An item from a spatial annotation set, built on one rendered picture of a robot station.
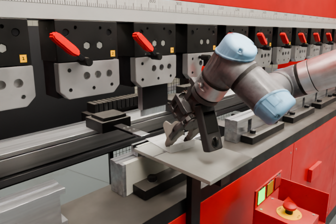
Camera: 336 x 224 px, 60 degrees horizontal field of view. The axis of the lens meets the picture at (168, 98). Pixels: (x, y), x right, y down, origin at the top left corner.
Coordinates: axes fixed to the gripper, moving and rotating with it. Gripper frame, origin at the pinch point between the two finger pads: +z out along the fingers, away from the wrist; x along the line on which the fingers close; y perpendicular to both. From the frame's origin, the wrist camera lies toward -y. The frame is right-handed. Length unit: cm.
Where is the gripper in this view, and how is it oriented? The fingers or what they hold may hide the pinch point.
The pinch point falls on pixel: (178, 143)
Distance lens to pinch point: 82.4
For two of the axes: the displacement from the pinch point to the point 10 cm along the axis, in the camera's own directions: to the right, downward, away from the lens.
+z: -3.7, 6.3, 6.8
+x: -8.2, 1.2, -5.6
